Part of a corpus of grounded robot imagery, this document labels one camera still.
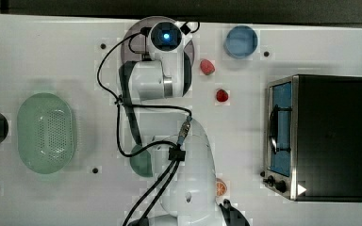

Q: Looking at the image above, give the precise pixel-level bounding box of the green plastic cup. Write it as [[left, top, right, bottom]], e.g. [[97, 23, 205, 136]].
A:
[[129, 151, 153, 178]]

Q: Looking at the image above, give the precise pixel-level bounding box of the orange slice toy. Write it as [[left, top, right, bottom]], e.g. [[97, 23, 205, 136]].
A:
[[216, 178, 227, 197]]

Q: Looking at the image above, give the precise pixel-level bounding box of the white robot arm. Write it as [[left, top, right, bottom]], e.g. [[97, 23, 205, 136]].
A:
[[118, 20, 230, 226]]

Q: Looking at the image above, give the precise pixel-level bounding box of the silver toaster oven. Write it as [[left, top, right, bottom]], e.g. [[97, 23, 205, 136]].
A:
[[260, 74, 362, 202]]

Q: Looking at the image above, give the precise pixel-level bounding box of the blue round bowl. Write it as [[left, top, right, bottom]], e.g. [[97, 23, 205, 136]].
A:
[[223, 25, 258, 59]]

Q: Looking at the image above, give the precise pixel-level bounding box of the green perforated basket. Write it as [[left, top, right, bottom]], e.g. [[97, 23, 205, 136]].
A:
[[17, 93, 74, 174]]

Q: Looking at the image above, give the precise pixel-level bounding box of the grey round plate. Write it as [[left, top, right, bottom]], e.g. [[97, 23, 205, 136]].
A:
[[121, 16, 196, 64]]

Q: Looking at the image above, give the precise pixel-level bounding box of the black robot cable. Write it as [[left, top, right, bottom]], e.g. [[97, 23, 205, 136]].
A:
[[96, 31, 193, 226]]

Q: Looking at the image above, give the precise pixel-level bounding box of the red plush strawberry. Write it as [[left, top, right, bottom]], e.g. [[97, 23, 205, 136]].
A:
[[216, 89, 229, 103]]

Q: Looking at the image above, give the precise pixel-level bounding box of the pink plush strawberry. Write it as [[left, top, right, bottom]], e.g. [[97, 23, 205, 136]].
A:
[[200, 59, 215, 75]]

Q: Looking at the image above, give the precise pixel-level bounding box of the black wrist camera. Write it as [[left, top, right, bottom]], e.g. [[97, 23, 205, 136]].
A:
[[180, 24, 190, 35]]

